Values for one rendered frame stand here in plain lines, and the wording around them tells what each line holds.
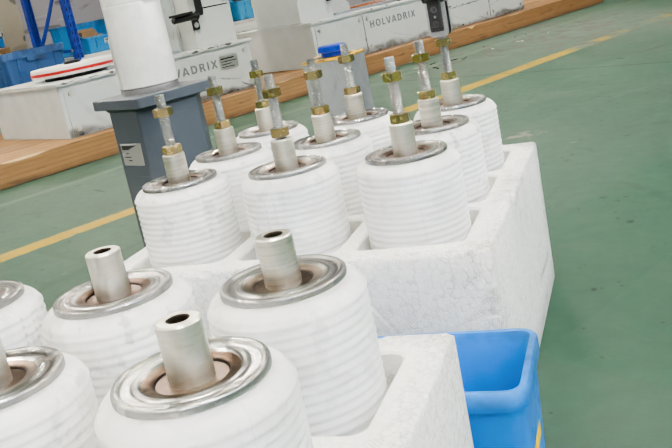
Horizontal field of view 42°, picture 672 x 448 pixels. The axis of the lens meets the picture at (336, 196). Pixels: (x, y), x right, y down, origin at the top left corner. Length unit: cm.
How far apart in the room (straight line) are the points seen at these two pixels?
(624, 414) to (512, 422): 21
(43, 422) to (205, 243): 43
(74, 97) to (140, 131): 162
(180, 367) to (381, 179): 39
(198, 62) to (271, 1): 65
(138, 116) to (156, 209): 56
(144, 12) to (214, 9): 201
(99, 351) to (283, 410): 17
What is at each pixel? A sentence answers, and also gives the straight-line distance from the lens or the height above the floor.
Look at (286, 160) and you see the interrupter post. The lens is 82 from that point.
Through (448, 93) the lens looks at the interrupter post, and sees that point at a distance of 101.
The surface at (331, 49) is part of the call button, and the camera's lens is 121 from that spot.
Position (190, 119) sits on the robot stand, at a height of 25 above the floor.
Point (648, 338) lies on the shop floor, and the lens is 97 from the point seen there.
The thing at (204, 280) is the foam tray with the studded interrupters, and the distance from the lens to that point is 82.
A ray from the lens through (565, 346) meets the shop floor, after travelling 96.
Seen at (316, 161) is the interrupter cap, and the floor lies 25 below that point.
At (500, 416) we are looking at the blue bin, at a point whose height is 10.
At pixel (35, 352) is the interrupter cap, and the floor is 25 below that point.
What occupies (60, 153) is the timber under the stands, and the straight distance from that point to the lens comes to 291.
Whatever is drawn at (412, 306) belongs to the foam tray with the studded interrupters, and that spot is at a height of 13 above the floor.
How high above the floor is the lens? 41
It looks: 14 degrees down
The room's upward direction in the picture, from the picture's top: 11 degrees counter-clockwise
